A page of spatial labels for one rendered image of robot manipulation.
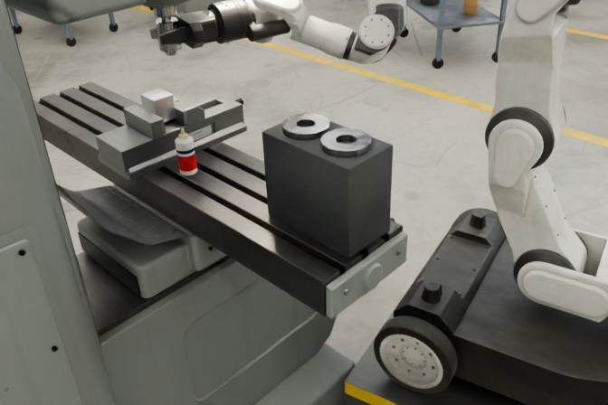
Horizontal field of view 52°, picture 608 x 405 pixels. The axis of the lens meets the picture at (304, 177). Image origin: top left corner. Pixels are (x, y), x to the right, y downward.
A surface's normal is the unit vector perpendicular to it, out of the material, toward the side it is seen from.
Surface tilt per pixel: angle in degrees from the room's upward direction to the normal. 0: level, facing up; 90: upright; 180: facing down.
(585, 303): 90
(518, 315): 0
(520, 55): 115
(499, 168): 90
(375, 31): 55
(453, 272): 0
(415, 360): 90
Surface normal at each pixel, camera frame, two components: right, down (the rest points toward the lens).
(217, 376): 0.72, 0.33
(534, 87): -0.52, 0.45
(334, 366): -0.04, -0.86
